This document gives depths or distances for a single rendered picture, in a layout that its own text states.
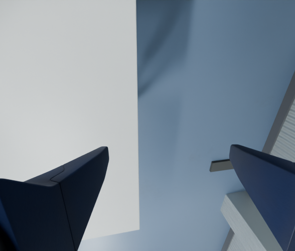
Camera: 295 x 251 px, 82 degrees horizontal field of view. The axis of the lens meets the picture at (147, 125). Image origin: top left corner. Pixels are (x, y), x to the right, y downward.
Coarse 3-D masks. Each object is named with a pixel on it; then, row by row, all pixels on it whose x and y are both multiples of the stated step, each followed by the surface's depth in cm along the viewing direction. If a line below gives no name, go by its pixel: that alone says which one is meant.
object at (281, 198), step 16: (240, 160) 10; (256, 160) 9; (272, 160) 8; (288, 160) 8; (240, 176) 10; (256, 176) 9; (272, 176) 8; (288, 176) 7; (256, 192) 9; (272, 192) 8; (288, 192) 7; (272, 208) 8; (288, 208) 7; (272, 224) 8; (288, 224) 7; (288, 240) 7
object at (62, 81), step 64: (0, 0) 23; (64, 0) 24; (128, 0) 26; (0, 64) 26; (64, 64) 28; (128, 64) 30; (0, 128) 31; (64, 128) 33; (128, 128) 36; (128, 192) 45
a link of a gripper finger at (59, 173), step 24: (72, 168) 8; (96, 168) 9; (0, 192) 4; (24, 192) 5; (48, 192) 6; (72, 192) 7; (96, 192) 9; (0, 216) 4; (24, 216) 5; (48, 216) 6; (72, 216) 7; (24, 240) 5; (48, 240) 6; (72, 240) 7
